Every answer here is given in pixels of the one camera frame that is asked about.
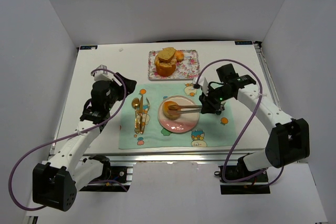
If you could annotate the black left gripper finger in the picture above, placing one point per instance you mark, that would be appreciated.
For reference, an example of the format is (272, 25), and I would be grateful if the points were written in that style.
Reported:
(127, 87)
(121, 78)

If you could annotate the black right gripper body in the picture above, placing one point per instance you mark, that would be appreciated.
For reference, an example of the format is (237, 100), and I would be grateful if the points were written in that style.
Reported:
(206, 104)

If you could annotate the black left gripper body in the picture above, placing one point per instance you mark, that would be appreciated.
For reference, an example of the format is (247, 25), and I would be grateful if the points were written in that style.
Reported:
(128, 85)

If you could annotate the metal serving tongs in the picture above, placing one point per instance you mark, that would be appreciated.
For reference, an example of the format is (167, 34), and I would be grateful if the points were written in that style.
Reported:
(188, 109)

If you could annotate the orange glazed donut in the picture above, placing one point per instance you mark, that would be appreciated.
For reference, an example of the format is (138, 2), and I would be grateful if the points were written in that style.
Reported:
(171, 106)

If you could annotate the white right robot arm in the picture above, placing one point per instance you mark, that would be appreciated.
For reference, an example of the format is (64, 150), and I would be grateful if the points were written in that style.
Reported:
(289, 138)

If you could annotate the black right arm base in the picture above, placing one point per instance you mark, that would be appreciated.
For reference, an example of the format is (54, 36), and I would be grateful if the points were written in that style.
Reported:
(257, 185)

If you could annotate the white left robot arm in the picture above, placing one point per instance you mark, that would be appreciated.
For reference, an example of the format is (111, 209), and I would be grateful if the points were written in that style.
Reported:
(56, 183)

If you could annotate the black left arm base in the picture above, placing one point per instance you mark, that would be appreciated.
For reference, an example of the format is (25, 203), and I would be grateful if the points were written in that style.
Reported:
(113, 176)

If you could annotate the large sugared bread loaf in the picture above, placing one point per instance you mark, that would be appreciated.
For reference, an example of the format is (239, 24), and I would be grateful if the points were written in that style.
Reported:
(165, 69)

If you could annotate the sliced herb bread piece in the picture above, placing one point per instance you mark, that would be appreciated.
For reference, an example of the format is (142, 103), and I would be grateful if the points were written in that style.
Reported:
(166, 54)

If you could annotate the gold spoon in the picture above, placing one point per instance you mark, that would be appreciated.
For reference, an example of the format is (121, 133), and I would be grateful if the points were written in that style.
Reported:
(135, 103)

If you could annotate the gold knife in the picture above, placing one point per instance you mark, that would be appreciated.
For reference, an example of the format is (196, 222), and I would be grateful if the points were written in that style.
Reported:
(141, 114)

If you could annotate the pink white ceramic plate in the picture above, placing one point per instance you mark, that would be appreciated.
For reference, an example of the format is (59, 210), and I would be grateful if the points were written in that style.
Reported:
(184, 122)

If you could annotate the floral rectangular tray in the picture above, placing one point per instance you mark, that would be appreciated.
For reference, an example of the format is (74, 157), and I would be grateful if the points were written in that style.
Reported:
(185, 70)

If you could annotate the mint cartoon placemat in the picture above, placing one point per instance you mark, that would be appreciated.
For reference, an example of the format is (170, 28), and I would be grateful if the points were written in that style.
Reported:
(212, 130)

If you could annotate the blue left corner label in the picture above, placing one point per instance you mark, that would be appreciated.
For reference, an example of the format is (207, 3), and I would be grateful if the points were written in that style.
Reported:
(88, 47)

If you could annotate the blue corner label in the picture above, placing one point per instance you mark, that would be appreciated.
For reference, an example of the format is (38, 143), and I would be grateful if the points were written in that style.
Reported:
(243, 42)
(88, 47)

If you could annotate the small round bun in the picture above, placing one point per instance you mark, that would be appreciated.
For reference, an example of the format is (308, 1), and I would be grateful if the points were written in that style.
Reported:
(179, 55)

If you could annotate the blue right corner label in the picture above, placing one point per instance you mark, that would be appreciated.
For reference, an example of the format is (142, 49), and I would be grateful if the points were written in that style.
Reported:
(243, 42)

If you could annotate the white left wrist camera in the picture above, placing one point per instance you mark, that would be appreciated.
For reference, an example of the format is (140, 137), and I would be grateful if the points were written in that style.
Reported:
(101, 74)

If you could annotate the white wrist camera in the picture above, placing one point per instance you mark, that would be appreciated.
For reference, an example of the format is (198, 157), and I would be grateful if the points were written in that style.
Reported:
(201, 83)
(101, 74)

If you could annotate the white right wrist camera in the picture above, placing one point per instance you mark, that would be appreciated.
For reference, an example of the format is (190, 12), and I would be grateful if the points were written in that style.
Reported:
(201, 83)

